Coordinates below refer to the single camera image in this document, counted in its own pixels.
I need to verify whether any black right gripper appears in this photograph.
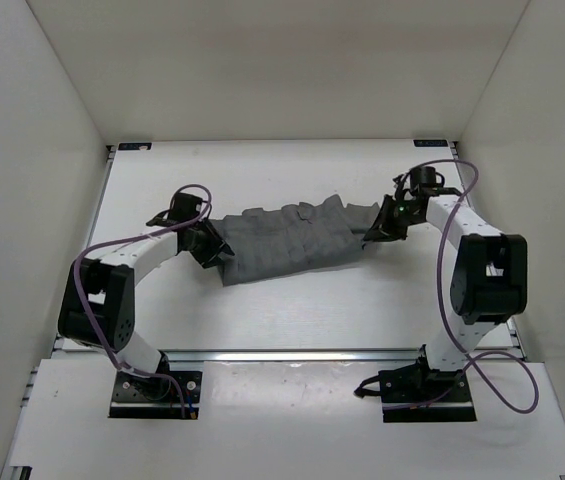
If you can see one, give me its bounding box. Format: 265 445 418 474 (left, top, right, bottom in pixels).
365 195 424 243

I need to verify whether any grey pleated skirt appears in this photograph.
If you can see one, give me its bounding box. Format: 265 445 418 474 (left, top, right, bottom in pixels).
212 194 380 286

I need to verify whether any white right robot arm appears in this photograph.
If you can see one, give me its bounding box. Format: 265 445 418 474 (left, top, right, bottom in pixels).
363 165 528 401

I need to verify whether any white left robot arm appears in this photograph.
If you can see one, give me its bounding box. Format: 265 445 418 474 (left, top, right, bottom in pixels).
57 184 233 398

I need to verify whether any dark label sticker right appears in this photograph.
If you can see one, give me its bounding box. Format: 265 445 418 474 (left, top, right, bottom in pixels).
413 139 448 148

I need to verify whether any dark label sticker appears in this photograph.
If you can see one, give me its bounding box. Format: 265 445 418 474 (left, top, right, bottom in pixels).
117 142 152 151
413 139 448 148

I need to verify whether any dark label sticker left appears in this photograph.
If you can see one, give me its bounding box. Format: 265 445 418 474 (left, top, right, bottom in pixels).
117 142 152 151

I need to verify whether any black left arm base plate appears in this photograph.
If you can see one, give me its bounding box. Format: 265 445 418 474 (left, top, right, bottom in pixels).
109 366 203 420

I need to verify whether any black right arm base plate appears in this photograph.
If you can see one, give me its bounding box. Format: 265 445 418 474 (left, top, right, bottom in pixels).
354 353 477 423

